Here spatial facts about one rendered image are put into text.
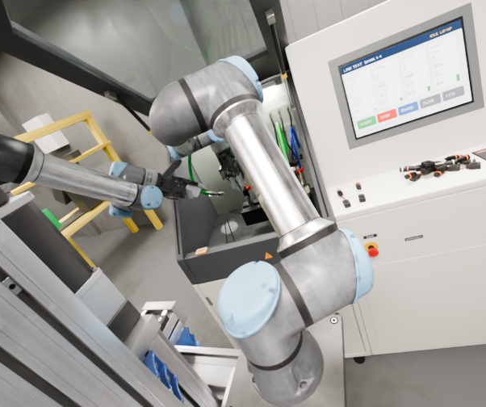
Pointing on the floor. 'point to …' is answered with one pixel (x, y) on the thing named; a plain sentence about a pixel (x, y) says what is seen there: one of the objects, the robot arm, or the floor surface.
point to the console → (336, 148)
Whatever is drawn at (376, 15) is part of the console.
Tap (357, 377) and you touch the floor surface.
